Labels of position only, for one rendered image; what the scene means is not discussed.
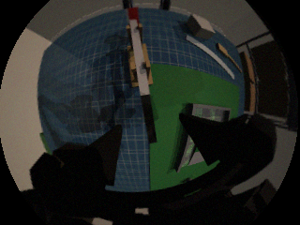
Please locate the green flat mat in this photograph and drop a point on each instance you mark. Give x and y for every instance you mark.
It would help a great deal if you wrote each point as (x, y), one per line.
(174, 88)

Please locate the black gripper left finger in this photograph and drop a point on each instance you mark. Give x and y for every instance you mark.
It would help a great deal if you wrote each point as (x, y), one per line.
(99, 158)

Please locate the grey flat bar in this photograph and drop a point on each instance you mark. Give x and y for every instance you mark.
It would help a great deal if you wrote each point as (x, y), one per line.
(204, 49)

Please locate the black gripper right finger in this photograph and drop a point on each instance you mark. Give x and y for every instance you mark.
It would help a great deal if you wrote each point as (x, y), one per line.
(210, 136)

